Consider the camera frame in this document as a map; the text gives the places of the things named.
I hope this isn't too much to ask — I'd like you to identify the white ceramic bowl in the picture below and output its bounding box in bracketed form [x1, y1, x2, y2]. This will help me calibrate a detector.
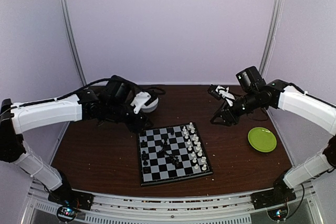
[141, 98, 159, 113]

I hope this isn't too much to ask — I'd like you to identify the black white chessboard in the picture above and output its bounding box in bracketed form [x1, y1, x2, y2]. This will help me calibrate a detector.
[137, 122, 213, 186]

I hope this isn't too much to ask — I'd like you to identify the green plate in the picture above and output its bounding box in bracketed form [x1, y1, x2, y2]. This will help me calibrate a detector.
[248, 127, 277, 153]

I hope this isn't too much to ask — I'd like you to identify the left aluminium corner post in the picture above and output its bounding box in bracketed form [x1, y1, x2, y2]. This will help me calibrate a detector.
[60, 0, 87, 86]

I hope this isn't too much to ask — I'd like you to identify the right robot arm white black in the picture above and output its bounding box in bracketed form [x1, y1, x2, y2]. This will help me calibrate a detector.
[207, 66, 335, 204]

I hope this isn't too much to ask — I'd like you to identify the aluminium front rail frame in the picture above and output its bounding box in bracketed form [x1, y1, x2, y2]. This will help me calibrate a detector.
[22, 178, 320, 224]

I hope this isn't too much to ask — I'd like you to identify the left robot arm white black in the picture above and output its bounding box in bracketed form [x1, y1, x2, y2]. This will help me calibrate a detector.
[1, 75, 159, 205]

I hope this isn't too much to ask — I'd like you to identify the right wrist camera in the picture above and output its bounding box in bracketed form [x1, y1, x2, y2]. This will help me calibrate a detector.
[207, 84, 236, 106]

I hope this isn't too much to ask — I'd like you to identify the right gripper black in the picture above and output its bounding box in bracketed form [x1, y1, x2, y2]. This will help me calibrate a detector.
[210, 89, 260, 126]

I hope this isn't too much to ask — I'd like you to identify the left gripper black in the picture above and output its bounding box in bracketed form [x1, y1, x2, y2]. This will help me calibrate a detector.
[105, 99, 153, 133]

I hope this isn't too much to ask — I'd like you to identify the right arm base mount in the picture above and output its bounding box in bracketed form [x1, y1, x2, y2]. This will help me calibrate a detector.
[251, 178, 297, 222]

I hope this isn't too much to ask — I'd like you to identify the black chess pieces pile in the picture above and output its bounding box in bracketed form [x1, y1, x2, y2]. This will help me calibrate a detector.
[156, 137, 182, 169]

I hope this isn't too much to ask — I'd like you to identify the aluminium corner post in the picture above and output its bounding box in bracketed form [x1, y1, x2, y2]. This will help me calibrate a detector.
[60, 0, 87, 86]
[259, 0, 284, 77]

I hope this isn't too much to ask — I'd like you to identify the right aluminium corner post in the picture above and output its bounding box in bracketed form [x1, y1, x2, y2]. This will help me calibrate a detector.
[259, 0, 284, 77]

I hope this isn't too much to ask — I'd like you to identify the white rook corner piece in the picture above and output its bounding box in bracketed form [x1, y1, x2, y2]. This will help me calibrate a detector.
[188, 122, 195, 130]

